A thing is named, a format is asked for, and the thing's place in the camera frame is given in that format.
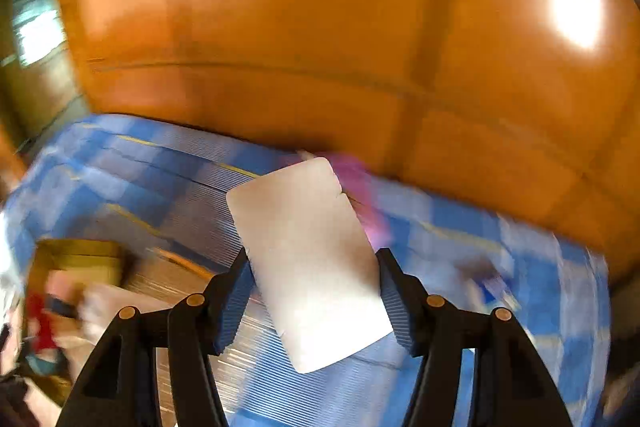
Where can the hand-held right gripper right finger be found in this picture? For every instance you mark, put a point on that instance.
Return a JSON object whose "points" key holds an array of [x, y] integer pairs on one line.
{"points": [[400, 302]]}

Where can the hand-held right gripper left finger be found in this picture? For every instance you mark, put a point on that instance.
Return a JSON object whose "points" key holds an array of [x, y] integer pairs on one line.
{"points": [[232, 307]]}

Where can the teal plush toy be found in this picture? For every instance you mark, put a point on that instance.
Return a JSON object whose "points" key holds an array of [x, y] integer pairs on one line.
{"points": [[45, 364]]}

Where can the red plush doll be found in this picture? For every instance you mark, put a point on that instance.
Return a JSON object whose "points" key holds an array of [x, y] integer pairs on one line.
{"points": [[42, 327]]}

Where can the blue cloth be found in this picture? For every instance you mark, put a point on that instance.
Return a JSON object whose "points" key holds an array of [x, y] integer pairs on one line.
{"points": [[62, 307]]}

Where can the light pink cloth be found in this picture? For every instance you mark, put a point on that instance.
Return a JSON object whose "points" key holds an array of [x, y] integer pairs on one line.
{"points": [[65, 284]]}

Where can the cardboard box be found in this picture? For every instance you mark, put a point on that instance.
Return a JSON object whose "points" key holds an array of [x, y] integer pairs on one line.
{"points": [[85, 252]]}

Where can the purple cloth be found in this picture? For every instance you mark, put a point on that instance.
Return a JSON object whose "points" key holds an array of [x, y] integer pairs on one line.
{"points": [[367, 192]]}

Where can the blue plaid bedsheet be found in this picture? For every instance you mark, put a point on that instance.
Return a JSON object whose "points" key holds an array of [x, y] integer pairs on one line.
{"points": [[150, 172]]}

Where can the orange wooden wardrobe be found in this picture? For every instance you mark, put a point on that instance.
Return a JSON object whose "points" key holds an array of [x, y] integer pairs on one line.
{"points": [[300, 32]]}

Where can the window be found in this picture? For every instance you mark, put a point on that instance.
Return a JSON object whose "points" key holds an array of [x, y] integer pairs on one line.
{"points": [[37, 32]]}

